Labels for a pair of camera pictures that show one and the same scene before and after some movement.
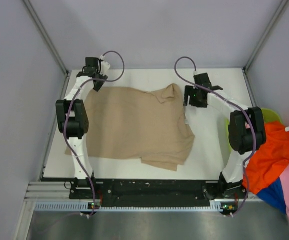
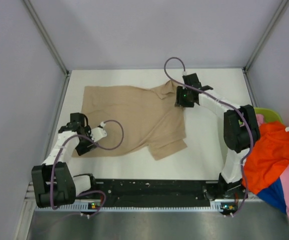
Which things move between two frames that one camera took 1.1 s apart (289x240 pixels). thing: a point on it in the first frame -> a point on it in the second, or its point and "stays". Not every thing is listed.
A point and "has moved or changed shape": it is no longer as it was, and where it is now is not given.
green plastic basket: x=268 y=115 stays
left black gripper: x=98 y=85 -> x=81 y=149
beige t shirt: x=145 y=122 has moved or changed shape
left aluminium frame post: x=46 y=36 stays
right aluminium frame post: x=282 y=6 stays
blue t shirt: x=274 y=194 stays
